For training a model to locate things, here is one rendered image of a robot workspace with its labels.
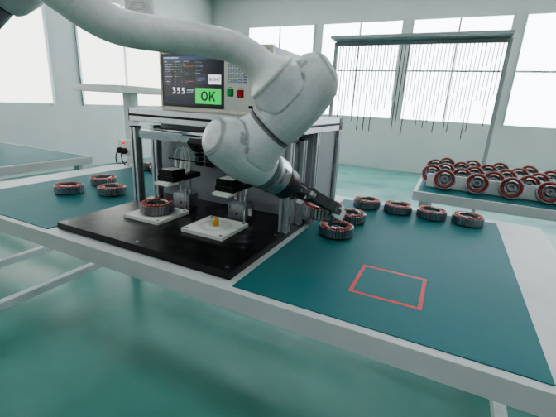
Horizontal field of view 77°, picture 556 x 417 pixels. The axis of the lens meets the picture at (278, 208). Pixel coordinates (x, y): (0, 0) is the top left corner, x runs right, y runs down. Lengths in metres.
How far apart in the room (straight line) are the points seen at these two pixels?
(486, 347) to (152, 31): 0.81
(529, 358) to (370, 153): 6.80
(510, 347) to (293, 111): 0.59
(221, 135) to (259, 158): 0.09
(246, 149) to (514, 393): 0.61
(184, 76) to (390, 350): 1.02
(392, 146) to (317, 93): 6.71
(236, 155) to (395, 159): 6.77
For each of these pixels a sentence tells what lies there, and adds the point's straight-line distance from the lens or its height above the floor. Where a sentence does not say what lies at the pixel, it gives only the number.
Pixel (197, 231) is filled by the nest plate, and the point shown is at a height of 0.78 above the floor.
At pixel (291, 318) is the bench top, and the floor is 0.73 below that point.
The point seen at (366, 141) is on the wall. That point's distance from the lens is 7.43.
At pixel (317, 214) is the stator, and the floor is 0.88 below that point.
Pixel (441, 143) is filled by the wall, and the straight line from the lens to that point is 7.27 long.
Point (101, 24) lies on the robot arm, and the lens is 0.72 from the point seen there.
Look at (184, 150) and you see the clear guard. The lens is 0.95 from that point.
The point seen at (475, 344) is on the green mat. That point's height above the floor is 0.75.
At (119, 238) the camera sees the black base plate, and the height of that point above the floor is 0.77.
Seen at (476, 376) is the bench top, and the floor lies 0.74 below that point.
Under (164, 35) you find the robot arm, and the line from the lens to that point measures 0.69.
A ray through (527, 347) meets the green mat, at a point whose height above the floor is 0.75.
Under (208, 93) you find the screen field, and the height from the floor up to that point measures 1.18.
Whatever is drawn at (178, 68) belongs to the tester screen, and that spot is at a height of 1.25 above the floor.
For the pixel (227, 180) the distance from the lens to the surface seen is 1.10.
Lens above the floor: 1.16
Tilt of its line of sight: 17 degrees down
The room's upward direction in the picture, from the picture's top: 3 degrees clockwise
